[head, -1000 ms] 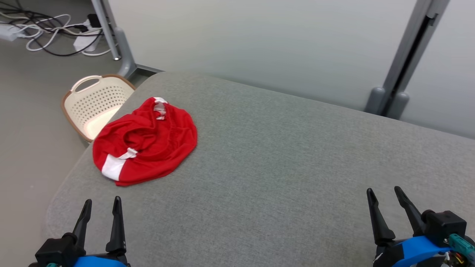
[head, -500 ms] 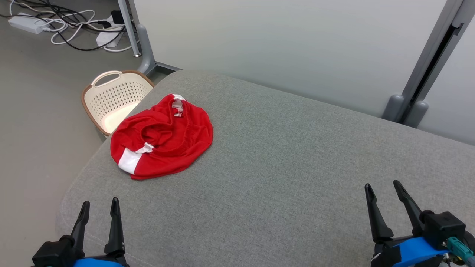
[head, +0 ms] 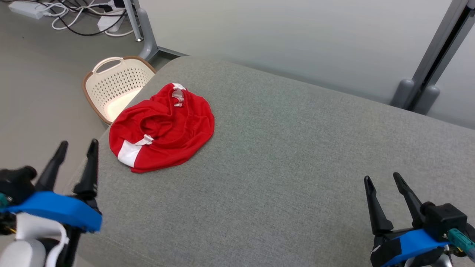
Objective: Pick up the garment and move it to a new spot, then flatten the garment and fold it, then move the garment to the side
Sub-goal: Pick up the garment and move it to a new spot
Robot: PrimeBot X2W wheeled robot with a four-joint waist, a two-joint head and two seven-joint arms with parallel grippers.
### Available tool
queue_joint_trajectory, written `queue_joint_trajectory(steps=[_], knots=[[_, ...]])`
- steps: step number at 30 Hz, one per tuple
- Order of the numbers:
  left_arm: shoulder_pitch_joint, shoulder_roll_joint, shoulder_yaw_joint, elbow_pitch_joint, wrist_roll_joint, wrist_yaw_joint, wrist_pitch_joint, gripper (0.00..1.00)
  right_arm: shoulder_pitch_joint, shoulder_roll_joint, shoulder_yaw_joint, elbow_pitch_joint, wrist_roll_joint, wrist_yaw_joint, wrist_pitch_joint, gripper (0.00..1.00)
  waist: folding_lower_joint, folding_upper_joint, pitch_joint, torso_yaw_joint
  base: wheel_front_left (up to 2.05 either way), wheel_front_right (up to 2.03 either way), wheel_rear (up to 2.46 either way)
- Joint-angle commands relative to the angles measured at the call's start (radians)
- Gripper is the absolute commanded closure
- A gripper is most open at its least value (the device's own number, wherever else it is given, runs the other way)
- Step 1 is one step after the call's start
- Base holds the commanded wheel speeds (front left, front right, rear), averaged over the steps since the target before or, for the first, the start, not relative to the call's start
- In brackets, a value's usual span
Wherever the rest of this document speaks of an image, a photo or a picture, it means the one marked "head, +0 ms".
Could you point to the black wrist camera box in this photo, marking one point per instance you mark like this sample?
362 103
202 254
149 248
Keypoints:
16 183
445 218

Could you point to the teal right camera connector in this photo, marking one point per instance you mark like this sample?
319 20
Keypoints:
460 241

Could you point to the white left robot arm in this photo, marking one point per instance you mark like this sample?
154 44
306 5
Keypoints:
22 256

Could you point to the cream perforated laundry basket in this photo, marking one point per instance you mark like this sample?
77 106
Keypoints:
115 92

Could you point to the red shorts with white stripe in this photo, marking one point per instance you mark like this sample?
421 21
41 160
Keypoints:
167 126

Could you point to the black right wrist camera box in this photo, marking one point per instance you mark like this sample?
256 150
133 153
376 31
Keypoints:
445 218

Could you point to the teal left camera connector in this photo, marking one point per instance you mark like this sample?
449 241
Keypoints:
3 200

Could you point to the grey metal table leg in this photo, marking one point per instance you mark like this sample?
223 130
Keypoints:
148 40

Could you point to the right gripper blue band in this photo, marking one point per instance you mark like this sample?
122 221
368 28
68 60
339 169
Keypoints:
408 244

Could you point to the thin chrome leg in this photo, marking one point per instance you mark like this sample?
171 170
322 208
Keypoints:
133 22

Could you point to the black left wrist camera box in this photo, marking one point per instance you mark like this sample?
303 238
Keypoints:
16 183

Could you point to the short white power strip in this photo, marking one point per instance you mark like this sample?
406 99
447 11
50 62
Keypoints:
109 22

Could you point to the aluminium partition post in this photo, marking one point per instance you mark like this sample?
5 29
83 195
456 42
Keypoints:
441 44

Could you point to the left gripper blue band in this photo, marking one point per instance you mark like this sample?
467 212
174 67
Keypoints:
55 207

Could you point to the teal camera connector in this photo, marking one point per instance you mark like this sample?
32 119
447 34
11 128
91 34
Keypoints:
460 241
3 200

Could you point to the long white power strip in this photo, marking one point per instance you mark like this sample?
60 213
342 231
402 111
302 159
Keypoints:
28 9

